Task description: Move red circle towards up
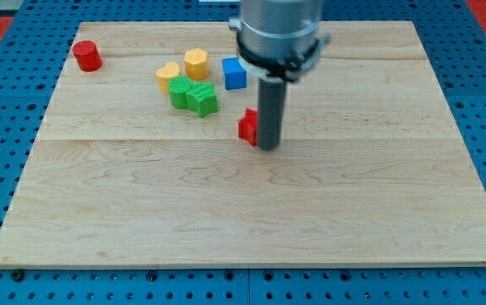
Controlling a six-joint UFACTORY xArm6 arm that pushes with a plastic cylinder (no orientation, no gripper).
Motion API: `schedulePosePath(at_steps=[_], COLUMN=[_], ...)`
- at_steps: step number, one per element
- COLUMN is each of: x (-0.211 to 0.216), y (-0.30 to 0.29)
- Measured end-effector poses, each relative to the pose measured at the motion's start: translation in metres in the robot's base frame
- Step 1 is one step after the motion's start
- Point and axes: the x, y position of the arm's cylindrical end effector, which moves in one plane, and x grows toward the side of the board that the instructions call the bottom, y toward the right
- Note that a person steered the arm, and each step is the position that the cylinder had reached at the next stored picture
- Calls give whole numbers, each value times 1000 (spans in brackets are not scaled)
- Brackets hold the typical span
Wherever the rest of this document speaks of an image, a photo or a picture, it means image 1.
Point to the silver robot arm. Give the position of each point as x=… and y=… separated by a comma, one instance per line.
x=278, y=40

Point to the red star block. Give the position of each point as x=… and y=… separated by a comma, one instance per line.
x=247, y=127

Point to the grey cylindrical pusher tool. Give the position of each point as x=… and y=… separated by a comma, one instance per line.
x=270, y=103

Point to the green star block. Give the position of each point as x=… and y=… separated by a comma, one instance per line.
x=202, y=99

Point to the blue cube block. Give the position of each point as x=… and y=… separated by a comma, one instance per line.
x=235, y=77

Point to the green cylinder block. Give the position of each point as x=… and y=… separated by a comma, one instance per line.
x=177, y=89

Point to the yellow hexagon block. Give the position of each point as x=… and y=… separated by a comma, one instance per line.
x=196, y=63

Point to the wooden board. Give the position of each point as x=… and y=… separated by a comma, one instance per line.
x=371, y=172

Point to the yellow heart block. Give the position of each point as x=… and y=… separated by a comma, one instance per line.
x=165, y=74

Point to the red cylinder block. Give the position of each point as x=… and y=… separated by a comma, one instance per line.
x=87, y=56

